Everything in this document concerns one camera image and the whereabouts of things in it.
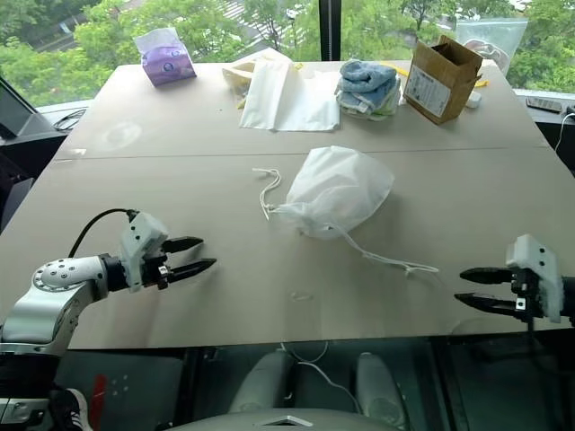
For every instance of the black white sneaker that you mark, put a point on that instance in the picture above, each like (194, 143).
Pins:
(72, 410)

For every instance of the flat white bag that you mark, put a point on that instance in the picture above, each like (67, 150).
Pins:
(312, 108)
(262, 96)

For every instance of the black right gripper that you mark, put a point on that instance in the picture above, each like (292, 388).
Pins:
(528, 292)

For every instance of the dark rounded grey shape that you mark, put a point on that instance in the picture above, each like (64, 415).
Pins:
(377, 386)
(265, 381)

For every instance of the black monitor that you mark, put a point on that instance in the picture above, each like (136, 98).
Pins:
(15, 116)

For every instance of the black window pillar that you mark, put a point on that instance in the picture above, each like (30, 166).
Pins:
(329, 29)

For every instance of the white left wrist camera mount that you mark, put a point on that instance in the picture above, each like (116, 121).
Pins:
(139, 242)

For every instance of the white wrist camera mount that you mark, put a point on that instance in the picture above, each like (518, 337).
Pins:
(534, 260)
(139, 242)

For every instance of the grey robot torso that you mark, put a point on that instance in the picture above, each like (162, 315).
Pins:
(287, 419)

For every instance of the blue folded towel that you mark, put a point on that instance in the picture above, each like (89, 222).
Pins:
(366, 78)

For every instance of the clear zip plastic bag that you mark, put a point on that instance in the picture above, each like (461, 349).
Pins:
(510, 40)

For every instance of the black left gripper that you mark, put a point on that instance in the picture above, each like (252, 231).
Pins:
(157, 271)

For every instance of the dark remote control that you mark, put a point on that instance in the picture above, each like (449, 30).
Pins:
(543, 104)

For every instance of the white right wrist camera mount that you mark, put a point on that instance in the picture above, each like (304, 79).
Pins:
(534, 260)

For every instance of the purple tissue pack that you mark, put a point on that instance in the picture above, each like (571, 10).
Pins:
(168, 67)

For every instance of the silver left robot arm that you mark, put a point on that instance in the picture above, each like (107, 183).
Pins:
(54, 287)

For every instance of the brown cardboard box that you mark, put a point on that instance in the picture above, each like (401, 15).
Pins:
(431, 92)

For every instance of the small white object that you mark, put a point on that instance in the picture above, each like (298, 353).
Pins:
(474, 100)

